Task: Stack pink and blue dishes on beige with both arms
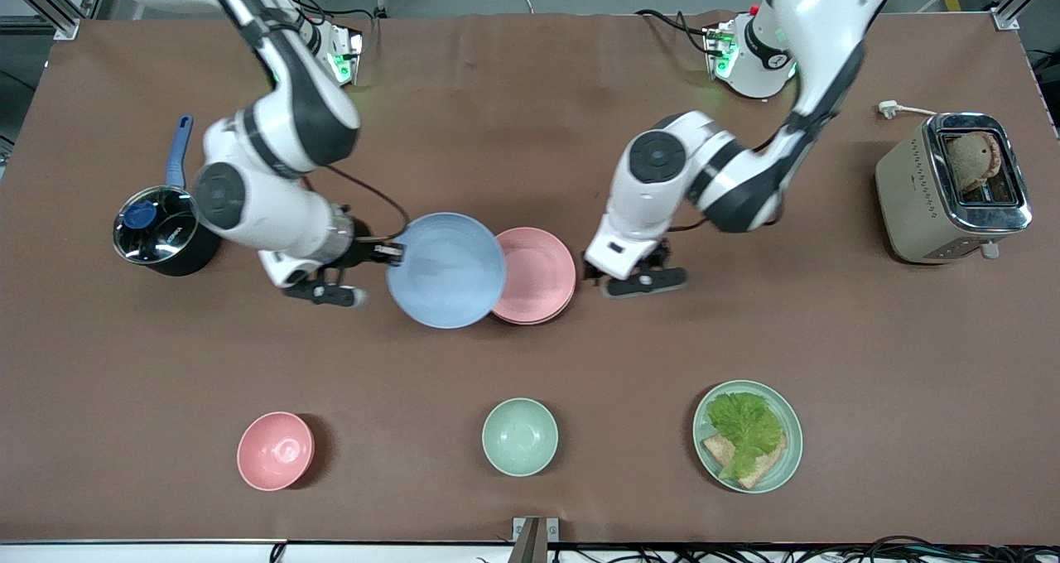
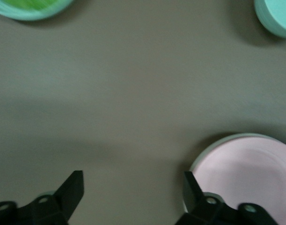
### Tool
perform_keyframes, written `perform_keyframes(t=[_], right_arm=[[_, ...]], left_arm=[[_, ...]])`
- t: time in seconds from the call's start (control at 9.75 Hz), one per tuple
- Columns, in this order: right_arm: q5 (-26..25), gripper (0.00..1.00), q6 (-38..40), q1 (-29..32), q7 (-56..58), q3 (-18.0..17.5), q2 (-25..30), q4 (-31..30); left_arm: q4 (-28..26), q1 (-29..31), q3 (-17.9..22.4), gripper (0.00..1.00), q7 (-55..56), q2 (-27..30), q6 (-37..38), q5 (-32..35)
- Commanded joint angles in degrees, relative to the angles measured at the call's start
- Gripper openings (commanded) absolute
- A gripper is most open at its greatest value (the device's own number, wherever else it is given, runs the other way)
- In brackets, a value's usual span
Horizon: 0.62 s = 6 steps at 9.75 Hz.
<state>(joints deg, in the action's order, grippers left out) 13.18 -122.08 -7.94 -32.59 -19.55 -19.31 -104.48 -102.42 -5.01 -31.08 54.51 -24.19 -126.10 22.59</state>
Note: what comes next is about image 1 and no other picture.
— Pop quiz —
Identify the pink plate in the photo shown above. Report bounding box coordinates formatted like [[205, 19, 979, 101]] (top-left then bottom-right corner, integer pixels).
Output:
[[491, 227, 577, 326]]

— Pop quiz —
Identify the blue plate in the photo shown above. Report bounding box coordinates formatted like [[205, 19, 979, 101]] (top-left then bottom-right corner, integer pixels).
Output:
[[386, 212, 508, 330]]

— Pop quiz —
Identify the brown table cloth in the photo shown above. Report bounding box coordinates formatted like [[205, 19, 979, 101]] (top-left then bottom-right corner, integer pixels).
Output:
[[0, 10, 1060, 546]]

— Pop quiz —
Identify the green bowl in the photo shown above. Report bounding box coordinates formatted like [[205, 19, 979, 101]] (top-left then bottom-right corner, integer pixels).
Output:
[[482, 397, 559, 477]]

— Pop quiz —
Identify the green lettuce leaf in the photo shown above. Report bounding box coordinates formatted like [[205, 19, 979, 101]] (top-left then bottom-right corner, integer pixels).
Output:
[[706, 392, 785, 481]]

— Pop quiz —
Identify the metal connector box green light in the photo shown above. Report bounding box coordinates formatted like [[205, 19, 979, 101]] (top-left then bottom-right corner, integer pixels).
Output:
[[326, 25, 365, 85], [703, 22, 740, 81]]

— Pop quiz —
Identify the pink bowl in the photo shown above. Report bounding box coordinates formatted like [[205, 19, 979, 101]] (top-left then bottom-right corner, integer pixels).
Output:
[[237, 411, 316, 492]]

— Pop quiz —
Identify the glass lid blue knob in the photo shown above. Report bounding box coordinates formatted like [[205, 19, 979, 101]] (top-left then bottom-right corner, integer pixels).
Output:
[[118, 190, 198, 259]]

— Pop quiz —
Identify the green plate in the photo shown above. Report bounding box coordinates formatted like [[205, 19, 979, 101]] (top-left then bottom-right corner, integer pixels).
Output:
[[692, 380, 804, 494]]

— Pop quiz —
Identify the toasted bread slice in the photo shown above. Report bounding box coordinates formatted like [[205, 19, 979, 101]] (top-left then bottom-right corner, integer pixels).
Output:
[[702, 433, 788, 490]]

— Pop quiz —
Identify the beige chrome toaster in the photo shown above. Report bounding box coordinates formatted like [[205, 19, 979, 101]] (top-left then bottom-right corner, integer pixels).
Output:
[[875, 113, 1034, 264]]

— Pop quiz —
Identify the brown bread in toaster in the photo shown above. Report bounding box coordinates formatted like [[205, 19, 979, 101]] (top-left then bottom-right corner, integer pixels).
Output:
[[947, 131, 1003, 195]]

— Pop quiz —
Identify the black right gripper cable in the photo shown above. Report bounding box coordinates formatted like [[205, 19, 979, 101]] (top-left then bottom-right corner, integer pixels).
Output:
[[323, 164, 412, 243]]

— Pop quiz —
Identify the black pot blue handle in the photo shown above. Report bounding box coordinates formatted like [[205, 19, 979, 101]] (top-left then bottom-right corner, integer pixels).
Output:
[[113, 114, 223, 278]]

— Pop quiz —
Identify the black base cable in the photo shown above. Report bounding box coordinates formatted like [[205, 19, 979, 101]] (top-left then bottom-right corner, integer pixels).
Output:
[[296, 0, 376, 31], [635, 8, 713, 55]]

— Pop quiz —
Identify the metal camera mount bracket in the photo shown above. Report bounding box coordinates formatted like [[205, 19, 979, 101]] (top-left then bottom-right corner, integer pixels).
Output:
[[512, 517, 561, 563]]

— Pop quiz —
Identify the white toaster plug cable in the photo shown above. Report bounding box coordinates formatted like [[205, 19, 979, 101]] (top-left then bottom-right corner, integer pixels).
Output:
[[878, 100, 938, 122]]

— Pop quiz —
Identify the black cable bundle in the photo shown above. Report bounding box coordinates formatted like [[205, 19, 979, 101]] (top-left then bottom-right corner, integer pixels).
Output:
[[547, 534, 1060, 563]]

